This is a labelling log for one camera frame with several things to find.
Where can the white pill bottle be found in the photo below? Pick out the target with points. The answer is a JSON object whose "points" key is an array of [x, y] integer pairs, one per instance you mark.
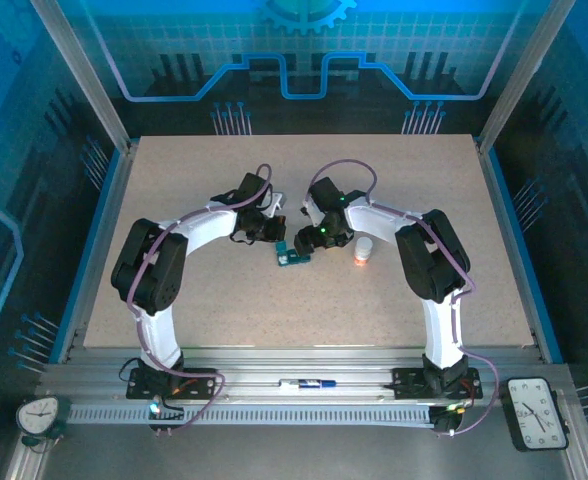
{"points": [[363, 248]]}

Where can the teal pill organizer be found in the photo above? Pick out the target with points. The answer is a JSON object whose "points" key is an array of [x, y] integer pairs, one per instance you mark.
{"points": [[301, 260]]}

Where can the white pill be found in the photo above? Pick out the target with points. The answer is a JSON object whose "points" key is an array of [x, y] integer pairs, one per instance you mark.
{"points": [[284, 259]]}

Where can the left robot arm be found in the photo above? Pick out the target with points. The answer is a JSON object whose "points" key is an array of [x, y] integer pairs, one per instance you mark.
{"points": [[209, 225]]}

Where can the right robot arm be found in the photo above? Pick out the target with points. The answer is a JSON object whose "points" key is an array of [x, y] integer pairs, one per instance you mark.
{"points": [[374, 220]]}

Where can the blue marker pen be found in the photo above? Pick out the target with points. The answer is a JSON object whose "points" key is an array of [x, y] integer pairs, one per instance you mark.
{"points": [[309, 383]]}

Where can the small circuit board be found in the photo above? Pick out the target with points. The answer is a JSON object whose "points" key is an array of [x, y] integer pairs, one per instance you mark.
{"points": [[159, 407], [454, 409]]}

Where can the black rectangular clock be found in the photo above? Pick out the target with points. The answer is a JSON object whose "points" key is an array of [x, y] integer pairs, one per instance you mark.
{"points": [[534, 415]]}

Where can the round green alarm clock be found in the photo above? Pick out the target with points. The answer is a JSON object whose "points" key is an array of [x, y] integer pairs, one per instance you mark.
{"points": [[38, 415]]}

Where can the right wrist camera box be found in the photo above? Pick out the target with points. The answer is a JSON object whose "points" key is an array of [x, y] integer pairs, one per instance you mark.
{"points": [[309, 210]]}

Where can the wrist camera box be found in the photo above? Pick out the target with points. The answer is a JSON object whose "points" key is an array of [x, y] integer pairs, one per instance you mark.
{"points": [[309, 210], [276, 201]]}

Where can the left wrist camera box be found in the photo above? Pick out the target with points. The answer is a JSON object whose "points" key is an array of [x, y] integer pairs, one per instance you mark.
{"points": [[276, 201]]}

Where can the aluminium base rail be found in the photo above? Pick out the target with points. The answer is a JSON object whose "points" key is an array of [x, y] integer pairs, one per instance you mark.
{"points": [[274, 362]]}

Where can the aluminium table side rail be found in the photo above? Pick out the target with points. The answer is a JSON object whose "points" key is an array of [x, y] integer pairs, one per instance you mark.
{"points": [[499, 200], [101, 240]]}

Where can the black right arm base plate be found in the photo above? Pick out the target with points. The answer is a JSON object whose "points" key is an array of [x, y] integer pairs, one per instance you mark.
{"points": [[404, 385]]}

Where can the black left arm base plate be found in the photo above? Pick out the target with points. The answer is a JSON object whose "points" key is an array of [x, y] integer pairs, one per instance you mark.
{"points": [[136, 389]]}

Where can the aluminium frame post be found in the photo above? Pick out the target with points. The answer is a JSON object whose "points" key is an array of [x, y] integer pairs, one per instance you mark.
{"points": [[518, 80], [90, 80]]}

